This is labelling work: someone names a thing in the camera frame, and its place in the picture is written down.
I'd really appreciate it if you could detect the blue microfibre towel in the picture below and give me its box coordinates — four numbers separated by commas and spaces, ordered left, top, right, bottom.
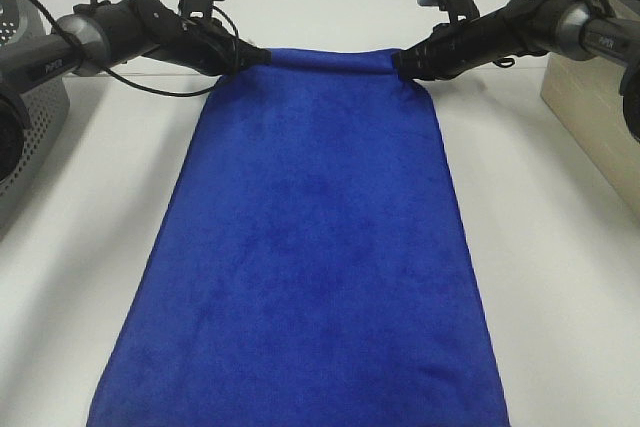
87, 49, 509, 426

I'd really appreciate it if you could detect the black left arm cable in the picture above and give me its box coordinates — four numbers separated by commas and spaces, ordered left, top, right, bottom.
0, 0, 261, 97

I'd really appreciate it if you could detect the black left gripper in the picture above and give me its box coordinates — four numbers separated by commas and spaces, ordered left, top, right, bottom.
132, 0, 271, 77

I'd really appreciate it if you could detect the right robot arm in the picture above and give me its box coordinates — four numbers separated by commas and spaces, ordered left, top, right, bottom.
392, 0, 639, 138

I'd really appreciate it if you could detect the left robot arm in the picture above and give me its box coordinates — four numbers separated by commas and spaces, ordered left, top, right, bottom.
1, 0, 271, 178

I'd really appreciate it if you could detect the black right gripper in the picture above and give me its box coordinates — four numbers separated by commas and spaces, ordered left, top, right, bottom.
392, 0, 547, 81

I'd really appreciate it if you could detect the beige bin with grey rim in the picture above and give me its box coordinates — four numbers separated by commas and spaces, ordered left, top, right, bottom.
541, 54, 639, 214

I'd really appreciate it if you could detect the grey perforated plastic basket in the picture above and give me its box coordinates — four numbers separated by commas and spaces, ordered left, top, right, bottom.
1, 0, 70, 233

